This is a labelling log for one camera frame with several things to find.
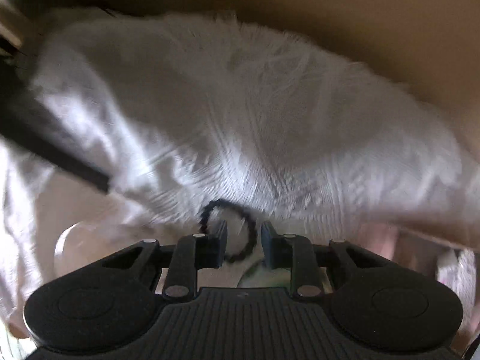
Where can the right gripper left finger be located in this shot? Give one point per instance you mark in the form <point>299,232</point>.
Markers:
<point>192,254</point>

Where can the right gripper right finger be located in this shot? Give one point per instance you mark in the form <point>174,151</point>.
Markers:
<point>296,253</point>

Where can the white textured cloth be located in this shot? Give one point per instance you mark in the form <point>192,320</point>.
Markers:
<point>179,110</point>

